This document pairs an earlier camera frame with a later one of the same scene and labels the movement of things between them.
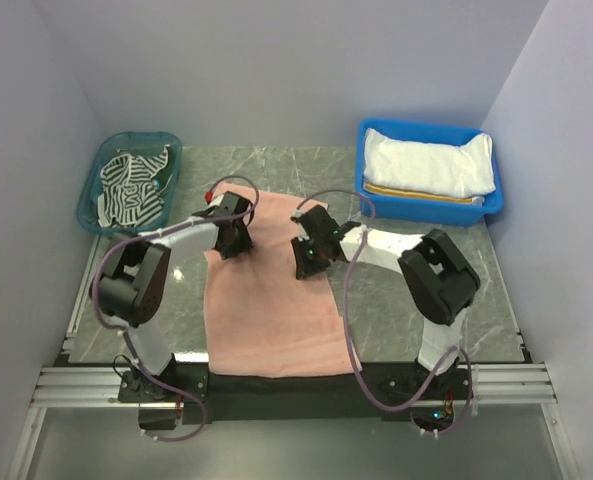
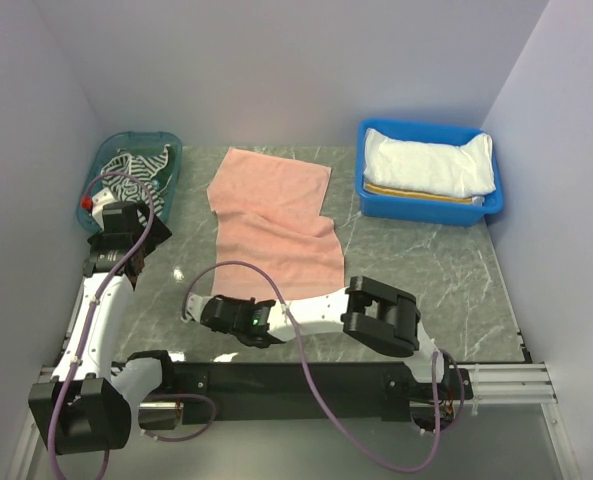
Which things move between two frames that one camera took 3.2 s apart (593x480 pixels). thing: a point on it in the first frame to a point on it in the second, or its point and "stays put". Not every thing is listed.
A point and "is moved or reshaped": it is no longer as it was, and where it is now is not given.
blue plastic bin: x=399 y=208 stays put
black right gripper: x=299 y=245 to x=249 y=304
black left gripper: x=244 y=243 to x=159 y=235
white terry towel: x=435 y=170 stays put
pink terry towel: x=265 y=321 is moved or reshaped
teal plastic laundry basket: x=135 y=144 stays put
